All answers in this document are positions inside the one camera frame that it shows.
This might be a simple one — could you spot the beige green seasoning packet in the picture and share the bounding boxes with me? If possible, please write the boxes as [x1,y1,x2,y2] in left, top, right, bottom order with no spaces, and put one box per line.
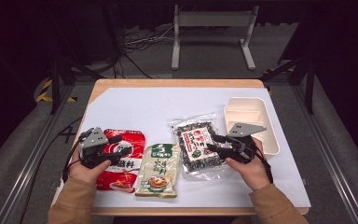
[134,143,181,199]

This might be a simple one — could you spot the hand-held gripper cable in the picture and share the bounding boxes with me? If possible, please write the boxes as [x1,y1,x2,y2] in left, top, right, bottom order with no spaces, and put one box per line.
[251,136,275,185]
[18,116,85,224]

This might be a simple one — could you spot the black metal stand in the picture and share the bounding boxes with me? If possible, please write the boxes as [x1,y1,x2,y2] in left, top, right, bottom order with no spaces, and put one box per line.
[260,55,316,115]
[48,55,105,115]

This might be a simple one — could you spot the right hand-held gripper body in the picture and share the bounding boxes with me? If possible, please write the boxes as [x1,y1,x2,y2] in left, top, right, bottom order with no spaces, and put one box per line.
[225,121,268,165]

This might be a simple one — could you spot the cream plastic box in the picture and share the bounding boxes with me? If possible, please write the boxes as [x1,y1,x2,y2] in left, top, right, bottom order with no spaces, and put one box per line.
[223,96,281,161]

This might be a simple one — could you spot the white metal stand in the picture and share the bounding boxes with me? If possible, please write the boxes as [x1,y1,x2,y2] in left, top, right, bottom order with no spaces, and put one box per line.
[171,4,260,71]

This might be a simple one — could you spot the right hand-held gripper cable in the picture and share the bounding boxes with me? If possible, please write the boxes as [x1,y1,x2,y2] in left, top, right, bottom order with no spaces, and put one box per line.
[251,136,275,185]

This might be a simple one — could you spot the clear seaweed packet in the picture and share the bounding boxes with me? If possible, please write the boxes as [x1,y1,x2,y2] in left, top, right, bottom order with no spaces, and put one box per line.
[168,112,236,182]

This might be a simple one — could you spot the black tape cross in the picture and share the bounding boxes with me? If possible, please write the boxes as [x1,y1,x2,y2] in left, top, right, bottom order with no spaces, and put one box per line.
[59,125,77,144]

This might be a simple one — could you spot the white floor cable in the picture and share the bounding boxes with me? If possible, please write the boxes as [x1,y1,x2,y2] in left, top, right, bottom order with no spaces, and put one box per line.
[124,26,175,47]

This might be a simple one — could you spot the yellow black hazard tape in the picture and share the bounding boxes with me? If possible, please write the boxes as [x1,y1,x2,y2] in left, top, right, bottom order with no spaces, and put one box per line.
[35,78,78,104]

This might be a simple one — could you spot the white paper sheet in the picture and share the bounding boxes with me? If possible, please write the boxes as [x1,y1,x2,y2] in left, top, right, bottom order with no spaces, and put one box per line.
[50,87,311,209]

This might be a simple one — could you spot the red seasoning packet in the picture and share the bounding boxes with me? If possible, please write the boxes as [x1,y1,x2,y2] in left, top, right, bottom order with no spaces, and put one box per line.
[96,128,146,194]

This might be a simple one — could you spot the black floor cable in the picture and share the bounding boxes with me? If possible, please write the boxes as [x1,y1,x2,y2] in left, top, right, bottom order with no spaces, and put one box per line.
[115,52,153,79]

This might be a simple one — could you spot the aluminium rail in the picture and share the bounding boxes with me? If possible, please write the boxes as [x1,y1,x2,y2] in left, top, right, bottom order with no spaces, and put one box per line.
[0,83,76,224]
[292,85,358,224]

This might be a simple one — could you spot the person's right hand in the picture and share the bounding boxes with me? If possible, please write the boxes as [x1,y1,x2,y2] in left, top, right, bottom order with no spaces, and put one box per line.
[224,137,272,191]

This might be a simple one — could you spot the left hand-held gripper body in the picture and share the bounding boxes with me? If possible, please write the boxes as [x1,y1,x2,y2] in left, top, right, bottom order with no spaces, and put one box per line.
[78,126,115,170]

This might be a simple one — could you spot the left hand-held gripper cable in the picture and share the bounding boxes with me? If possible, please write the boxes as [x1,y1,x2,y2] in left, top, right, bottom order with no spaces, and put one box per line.
[18,116,85,224]

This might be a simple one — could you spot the person's left hand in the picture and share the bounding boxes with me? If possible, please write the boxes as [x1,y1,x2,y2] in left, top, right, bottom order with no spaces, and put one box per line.
[68,148,113,185]

